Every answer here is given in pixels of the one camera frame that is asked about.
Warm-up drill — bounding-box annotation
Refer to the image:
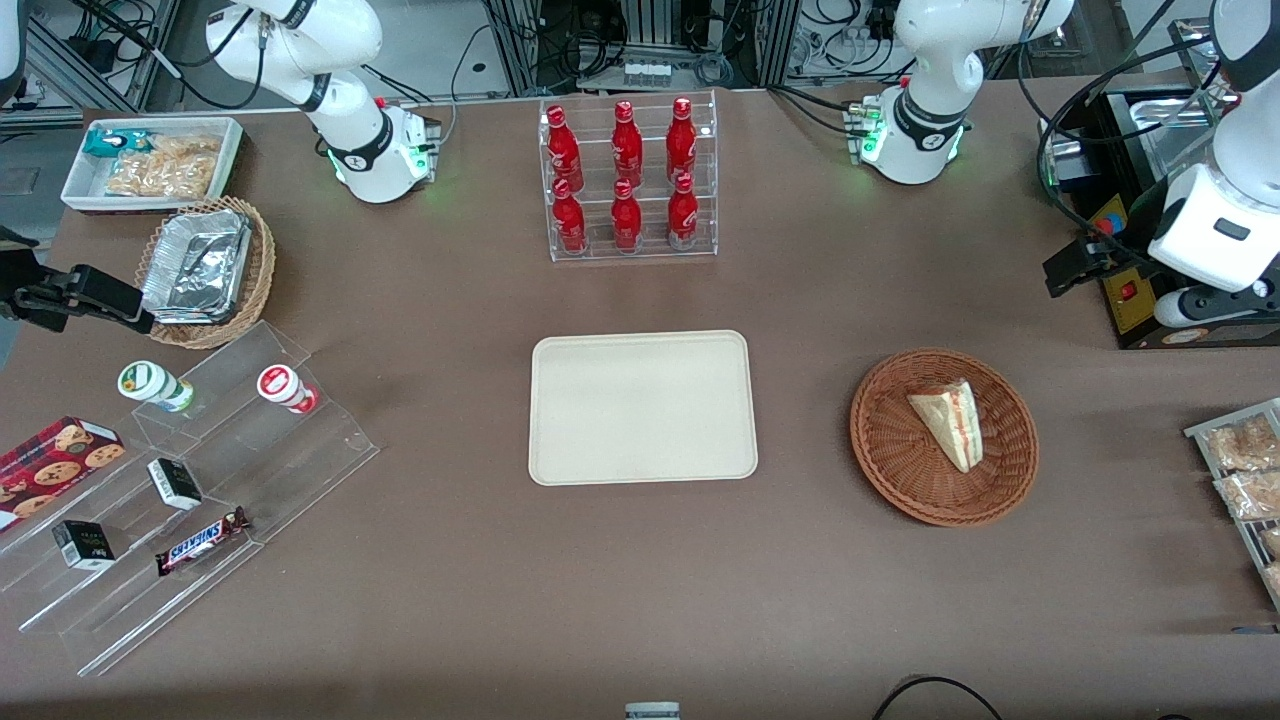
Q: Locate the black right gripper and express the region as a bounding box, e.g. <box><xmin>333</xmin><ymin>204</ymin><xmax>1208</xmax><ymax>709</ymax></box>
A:
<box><xmin>0</xmin><ymin>226</ymin><xmax>157</xmax><ymax>336</ymax></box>

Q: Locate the triangular sandwich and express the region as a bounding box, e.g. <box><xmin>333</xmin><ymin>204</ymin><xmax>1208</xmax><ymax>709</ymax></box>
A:
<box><xmin>907</xmin><ymin>379</ymin><xmax>985</xmax><ymax>474</ymax></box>

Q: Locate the oval wicker basket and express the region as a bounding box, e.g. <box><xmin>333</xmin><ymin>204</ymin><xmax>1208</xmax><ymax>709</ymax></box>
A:
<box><xmin>135</xmin><ymin>196</ymin><xmax>277</xmax><ymax>350</ymax></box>

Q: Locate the grey tray of snack bags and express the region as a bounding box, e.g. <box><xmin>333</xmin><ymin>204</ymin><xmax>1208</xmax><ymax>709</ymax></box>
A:
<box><xmin>1185</xmin><ymin>398</ymin><xmax>1280</xmax><ymax>611</ymax></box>

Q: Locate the round brown wicker basket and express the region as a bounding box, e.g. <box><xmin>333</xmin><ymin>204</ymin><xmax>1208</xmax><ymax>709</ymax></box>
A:
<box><xmin>850</xmin><ymin>348</ymin><xmax>1040</xmax><ymax>528</ymax></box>

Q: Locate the beige rectangular tray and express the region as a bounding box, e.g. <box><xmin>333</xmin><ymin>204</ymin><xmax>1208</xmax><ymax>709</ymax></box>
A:
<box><xmin>528</xmin><ymin>330</ymin><xmax>759</xmax><ymax>487</ymax></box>

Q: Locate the black food warmer machine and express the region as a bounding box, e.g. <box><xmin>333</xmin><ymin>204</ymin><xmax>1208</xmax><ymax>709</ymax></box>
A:
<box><xmin>1038</xmin><ymin>20</ymin><xmax>1280</xmax><ymax>350</ymax></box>

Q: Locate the stack of foil trays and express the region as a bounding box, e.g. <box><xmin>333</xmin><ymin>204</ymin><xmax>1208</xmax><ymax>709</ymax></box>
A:
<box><xmin>141</xmin><ymin>209</ymin><xmax>253</xmax><ymax>324</ymax></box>

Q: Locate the green lidded yogurt cup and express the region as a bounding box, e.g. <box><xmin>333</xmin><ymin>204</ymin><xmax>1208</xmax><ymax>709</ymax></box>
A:
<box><xmin>117</xmin><ymin>361</ymin><xmax>195</xmax><ymax>413</ymax></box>

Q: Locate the white rectangular bin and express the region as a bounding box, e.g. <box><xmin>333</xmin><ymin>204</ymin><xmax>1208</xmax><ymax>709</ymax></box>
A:
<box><xmin>60</xmin><ymin>116</ymin><xmax>245</xmax><ymax>215</ymax></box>

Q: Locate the clear bag of chips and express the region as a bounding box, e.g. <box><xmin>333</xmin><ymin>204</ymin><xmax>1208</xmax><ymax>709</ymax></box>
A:
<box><xmin>105</xmin><ymin>135</ymin><xmax>223</xmax><ymax>199</ymax></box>

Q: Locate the green snack packet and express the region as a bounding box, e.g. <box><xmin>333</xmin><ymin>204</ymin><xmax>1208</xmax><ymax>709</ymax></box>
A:
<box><xmin>83</xmin><ymin>130</ymin><xmax>153</xmax><ymax>161</ymax></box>

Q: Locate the red cookie box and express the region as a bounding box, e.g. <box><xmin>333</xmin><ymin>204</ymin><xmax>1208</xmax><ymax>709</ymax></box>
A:
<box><xmin>0</xmin><ymin>416</ymin><xmax>127</xmax><ymax>533</ymax></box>

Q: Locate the steel warmer pan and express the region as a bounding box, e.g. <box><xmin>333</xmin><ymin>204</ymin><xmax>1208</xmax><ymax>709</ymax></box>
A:
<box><xmin>1128</xmin><ymin>95</ymin><xmax>1223</xmax><ymax>188</ymax></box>

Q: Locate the red lidded yogurt cup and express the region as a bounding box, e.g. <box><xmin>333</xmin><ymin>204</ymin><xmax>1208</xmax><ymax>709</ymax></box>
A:
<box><xmin>256</xmin><ymin>365</ymin><xmax>319</xmax><ymax>415</ymax></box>

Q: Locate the small black box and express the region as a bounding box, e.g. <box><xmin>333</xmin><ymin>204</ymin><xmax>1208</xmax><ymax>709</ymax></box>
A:
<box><xmin>52</xmin><ymin>520</ymin><xmax>116</xmax><ymax>571</ymax></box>
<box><xmin>147</xmin><ymin>458</ymin><xmax>203</xmax><ymax>511</ymax></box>

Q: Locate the clear acrylic stepped stand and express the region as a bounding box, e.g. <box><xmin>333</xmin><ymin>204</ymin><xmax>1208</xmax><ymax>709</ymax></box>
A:
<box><xmin>0</xmin><ymin>320</ymin><xmax>381</xmax><ymax>678</ymax></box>

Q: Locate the clear snack bag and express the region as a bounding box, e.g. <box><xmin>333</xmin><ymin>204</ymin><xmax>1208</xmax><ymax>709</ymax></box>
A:
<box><xmin>1205</xmin><ymin>415</ymin><xmax>1280</xmax><ymax>471</ymax></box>
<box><xmin>1215</xmin><ymin>470</ymin><xmax>1280</xmax><ymax>521</ymax></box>

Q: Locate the snickers chocolate bar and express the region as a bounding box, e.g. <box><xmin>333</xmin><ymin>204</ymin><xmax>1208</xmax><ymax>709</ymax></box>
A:
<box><xmin>155</xmin><ymin>506</ymin><xmax>251</xmax><ymax>577</ymax></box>

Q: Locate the red cola bottle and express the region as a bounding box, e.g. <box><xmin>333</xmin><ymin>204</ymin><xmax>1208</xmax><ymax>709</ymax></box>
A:
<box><xmin>668</xmin><ymin>173</ymin><xmax>700</xmax><ymax>249</ymax></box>
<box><xmin>612</xmin><ymin>100</ymin><xmax>644</xmax><ymax>186</ymax></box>
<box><xmin>611</xmin><ymin>179</ymin><xmax>643</xmax><ymax>252</ymax></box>
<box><xmin>667</xmin><ymin>97</ymin><xmax>698</xmax><ymax>181</ymax></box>
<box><xmin>552</xmin><ymin>179</ymin><xmax>588</xmax><ymax>254</ymax></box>
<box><xmin>546</xmin><ymin>106</ymin><xmax>584</xmax><ymax>191</ymax></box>

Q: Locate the clear acrylic bottle rack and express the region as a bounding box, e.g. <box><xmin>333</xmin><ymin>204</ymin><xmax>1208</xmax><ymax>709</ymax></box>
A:
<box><xmin>538</xmin><ymin>90</ymin><xmax>719</xmax><ymax>264</ymax></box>

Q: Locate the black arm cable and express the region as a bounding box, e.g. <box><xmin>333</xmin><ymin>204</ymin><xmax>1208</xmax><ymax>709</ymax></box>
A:
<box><xmin>1015</xmin><ymin>0</ymin><xmax>1216</xmax><ymax>266</ymax></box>

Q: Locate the black floor cable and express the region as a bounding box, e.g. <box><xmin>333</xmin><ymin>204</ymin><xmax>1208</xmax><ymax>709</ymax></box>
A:
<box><xmin>872</xmin><ymin>677</ymin><xmax>1004</xmax><ymax>720</ymax></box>

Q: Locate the aluminium frame rack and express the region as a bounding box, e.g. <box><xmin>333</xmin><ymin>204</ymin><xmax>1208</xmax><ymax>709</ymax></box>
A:
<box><xmin>485</xmin><ymin>0</ymin><xmax>803</xmax><ymax>97</ymax></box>

